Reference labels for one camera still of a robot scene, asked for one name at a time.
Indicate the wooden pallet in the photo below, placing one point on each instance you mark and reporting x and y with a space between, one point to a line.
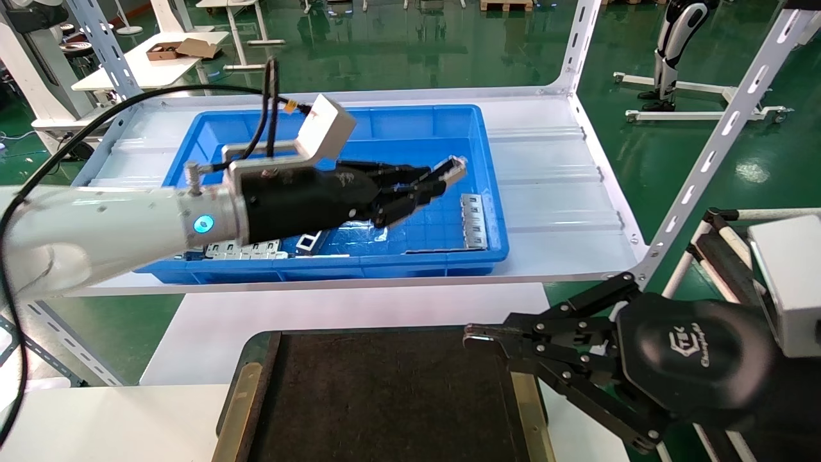
507 5

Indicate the humanoid robot legs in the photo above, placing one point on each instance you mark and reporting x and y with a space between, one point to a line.
670 38

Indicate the thin metal strip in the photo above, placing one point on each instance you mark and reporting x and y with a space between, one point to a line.
442 250
327 256

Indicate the white slotted-angle shelf rack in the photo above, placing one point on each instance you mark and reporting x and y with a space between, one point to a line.
719 141

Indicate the black round stool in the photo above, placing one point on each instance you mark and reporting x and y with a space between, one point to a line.
80 48

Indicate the white table leg stand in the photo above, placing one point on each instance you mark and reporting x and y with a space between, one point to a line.
238 38

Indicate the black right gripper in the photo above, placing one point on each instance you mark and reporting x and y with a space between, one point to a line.
693 359

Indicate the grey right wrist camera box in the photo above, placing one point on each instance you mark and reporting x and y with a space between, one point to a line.
792 282

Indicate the white machine column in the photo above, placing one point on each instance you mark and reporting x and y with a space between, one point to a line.
32 77

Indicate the clear plastic film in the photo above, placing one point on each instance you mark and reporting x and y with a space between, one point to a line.
372 232

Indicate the metal part with square holes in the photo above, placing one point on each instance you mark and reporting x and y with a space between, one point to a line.
308 244

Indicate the metal channel part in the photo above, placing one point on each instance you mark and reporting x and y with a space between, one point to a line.
452 168

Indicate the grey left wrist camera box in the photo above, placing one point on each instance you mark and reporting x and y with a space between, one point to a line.
324 125

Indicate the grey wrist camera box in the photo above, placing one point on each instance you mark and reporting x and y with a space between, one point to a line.
324 125
792 282

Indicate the white tube cart frame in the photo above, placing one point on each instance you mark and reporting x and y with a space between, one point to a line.
718 263

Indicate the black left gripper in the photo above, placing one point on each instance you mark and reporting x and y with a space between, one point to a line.
301 202

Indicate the white background table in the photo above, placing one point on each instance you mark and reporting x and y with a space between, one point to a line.
154 67

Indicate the black container tray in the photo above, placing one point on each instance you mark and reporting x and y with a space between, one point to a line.
385 398

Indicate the white wheeled stand base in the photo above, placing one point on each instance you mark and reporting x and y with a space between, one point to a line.
699 116

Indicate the flat cardboard lid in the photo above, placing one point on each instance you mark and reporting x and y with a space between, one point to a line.
199 47

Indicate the blue plastic bin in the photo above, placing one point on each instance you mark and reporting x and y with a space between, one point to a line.
410 135

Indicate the open cardboard box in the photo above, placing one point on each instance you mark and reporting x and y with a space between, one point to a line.
160 54

